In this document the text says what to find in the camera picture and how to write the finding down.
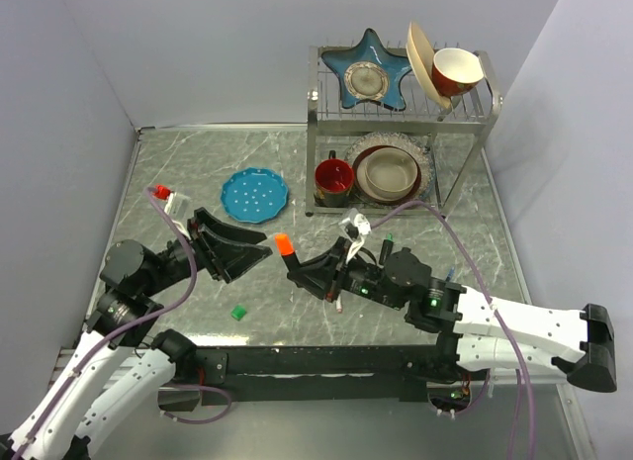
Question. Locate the black green-tipped highlighter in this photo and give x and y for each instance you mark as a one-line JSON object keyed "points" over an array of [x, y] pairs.
{"points": [[386, 249]]}

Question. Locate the beige bowl on lower shelf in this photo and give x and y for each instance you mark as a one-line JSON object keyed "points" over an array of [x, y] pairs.
{"points": [[387, 175]]}

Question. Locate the blue polka dot plate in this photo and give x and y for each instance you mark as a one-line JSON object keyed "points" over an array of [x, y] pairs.
{"points": [[254, 195]]}

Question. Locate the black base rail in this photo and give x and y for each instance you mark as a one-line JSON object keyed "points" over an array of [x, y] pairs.
{"points": [[317, 373]]}

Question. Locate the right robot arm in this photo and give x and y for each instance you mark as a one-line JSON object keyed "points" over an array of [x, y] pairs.
{"points": [[473, 332]]}

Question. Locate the dark red plate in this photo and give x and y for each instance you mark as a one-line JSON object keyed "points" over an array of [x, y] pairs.
{"points": [[413, 193]]}

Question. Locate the stainless steel dish rack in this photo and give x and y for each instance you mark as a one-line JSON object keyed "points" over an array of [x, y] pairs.
{"points": [[454, 138]]}

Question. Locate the orange highlighter cap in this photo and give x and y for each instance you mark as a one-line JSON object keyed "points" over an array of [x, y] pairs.
{"points": [[284, 245]]}

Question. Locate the blue star-shaped dish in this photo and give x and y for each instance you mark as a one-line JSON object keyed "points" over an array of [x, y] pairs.
{"points": [[368, 72]]}

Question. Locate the dark floral red mug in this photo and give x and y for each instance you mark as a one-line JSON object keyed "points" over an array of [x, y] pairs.
{"points": [[334, 180]]}

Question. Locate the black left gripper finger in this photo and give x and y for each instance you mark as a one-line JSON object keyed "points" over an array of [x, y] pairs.
{"points": [[203, 219], [228, 263]]}

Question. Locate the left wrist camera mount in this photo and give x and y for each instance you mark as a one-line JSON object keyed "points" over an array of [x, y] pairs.
{"points": [[177, 205]]}

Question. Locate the black orange-tipped highlighter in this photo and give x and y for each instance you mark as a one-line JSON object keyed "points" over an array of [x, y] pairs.
{"points": [[291, 261]]}

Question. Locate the patterned glass plate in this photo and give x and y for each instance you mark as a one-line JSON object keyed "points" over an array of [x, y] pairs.
{"points": [[391, 168]]}

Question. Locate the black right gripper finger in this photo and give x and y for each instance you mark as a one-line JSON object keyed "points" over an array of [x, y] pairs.
{"points": [[320, 288], [320, 267]]}

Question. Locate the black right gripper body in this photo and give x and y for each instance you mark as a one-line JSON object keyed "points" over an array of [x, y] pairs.
{"points": [[358, 277]]}

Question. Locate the cream plate on rack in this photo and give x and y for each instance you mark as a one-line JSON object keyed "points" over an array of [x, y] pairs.
{"points": [[420, 54]]}

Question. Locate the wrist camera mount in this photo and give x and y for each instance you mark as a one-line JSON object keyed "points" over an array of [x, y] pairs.
{"points": [[355, 226], [177, 205]]}

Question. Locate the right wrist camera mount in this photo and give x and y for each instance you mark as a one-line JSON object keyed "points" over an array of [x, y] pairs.
{"points": [[355, 226]]}

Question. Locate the red and white bowl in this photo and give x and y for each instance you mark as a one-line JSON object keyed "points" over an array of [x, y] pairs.
{"points": [[455, 71]]}

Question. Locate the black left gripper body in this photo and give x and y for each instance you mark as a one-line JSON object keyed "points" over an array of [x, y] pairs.
{"points": [[177, 259]]}

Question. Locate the green highlighter cap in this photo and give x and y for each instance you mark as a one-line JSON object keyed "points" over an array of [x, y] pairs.
{"points": [[238, 313]]}

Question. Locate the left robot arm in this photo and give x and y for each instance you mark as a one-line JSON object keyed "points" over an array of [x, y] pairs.
{"points": [[79, 410]]}

